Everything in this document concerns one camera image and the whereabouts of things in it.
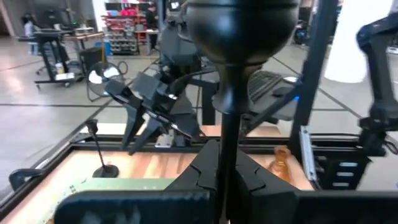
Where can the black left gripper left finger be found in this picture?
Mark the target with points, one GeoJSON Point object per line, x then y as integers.
{"type": "Point", "coordinates": [140, 208]}

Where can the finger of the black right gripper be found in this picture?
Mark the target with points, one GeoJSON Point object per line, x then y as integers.
{"type": "Point", "coordinates": [149, 130]}
{"type": "Point", "coordinates": [133, 105]}

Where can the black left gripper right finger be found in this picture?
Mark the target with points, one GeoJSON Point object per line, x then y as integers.
{"type": "Point", "coordinates": [311, 208]}

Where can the black metal candlestick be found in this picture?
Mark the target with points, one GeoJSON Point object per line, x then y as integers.
{"type": "Point", "coordinates": [242, 31]}
{"type": "Point", "coordinates": [105, 171]}

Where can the amber glass candle holder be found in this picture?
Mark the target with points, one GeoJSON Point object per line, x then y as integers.
{"type": "Point", "coordinates": [280, 165]}

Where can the black jointed mount arm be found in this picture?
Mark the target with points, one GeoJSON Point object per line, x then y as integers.
{"type": "Point", "coordinates": [381, 77]}

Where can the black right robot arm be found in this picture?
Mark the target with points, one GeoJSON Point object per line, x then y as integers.
{"type": "Point", "coordinates": [177, 43]}

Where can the black desk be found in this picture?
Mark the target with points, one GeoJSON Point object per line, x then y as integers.
{"type": "Point", "coordinates": [208, 102]}

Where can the black floor fan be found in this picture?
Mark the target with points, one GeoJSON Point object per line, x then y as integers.
{"type": "Point", "coordinates": [102, 81]}

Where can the black slotted box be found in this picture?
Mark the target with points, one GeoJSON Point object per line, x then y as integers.
{"type": "Point", "coordinates": [329, 171]}

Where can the silver aluminium extrusion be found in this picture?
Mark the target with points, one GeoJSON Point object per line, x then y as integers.
{"type": "Point", "coordinates": [308, 155]}

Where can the black bin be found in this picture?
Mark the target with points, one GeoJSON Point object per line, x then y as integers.
{"type": "Point", "coordinates": [91, 57]}

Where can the red parts bin rack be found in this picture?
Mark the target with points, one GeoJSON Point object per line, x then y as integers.
{"type": "Point", "coordinates": [124, 31]}

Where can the person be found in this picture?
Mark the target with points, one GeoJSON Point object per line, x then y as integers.
{"type": "Point", "coordinates": [28, 29]}
{"type": "Point", "coordinates": [152, 21]}

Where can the black keyboard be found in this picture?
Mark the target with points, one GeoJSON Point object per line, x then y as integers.
{"type": "Point", "coordinates": [264, 84]}

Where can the black computer mouse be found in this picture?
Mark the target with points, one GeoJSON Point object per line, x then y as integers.
{"type": "Point", "coordinates": [281, 91]}

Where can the black wheeled cart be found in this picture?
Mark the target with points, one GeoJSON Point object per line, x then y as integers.
{"type": "Point", "coordinates": [46, 35]}

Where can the white round column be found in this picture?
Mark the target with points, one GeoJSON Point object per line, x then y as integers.
{"type": "Point", "coordinates": [351, 46]}

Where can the silver metal bracket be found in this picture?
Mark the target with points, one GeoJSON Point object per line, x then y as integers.
{"type": "Point", "coordinates": [164, 141]}

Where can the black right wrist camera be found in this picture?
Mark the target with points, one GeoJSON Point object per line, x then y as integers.
{"type": "Point", "coordinates": [149, 85]}

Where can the black table frame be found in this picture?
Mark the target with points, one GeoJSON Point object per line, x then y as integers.
{"type": "Point", "coordinates": [267, 141]}

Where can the black diagonal frame brace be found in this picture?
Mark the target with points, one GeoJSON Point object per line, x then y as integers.
{"type": "Point", "coordinates": [273, 109]}

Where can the black frame post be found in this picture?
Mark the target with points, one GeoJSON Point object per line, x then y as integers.
{"type": "Point", "coordinates": [314, 62]}

